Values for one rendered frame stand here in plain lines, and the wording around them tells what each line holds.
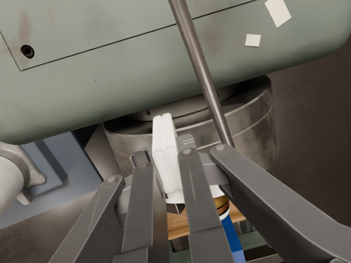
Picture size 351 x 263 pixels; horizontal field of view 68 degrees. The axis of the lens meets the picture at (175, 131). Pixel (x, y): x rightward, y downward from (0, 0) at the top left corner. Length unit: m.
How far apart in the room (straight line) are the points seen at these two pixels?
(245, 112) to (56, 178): 0.71
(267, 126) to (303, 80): 1.41
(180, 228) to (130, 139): 0.57
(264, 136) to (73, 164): 0.70
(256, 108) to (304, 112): 1.51
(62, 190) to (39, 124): 0.69
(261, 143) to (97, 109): 0.24
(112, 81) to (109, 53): 0.03
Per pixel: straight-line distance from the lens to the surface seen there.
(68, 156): 0.96
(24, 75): 0.34
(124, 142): 0.40
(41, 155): 0.92
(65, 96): 0.33
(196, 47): 0.22
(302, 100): 1.86
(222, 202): 0.57
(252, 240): 0.98
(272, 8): 0.33
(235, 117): 0.37
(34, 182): 0.96
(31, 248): 2.40
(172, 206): 0.46
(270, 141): 0.44
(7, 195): 0.84
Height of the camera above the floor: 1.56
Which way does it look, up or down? 68 degrees down
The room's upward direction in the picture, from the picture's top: 170 degrees clockwise
